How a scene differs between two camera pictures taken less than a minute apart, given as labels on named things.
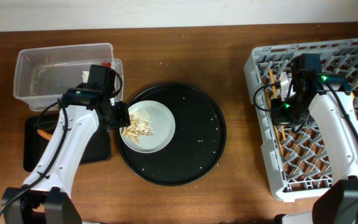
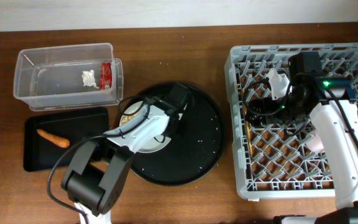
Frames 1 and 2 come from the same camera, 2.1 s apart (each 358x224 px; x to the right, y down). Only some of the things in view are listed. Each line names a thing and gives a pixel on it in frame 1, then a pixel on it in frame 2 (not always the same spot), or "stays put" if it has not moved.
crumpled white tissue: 85,76 stays put
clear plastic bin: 43,74 stays put
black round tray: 198,141 stays put
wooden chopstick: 275,127 → 247,124
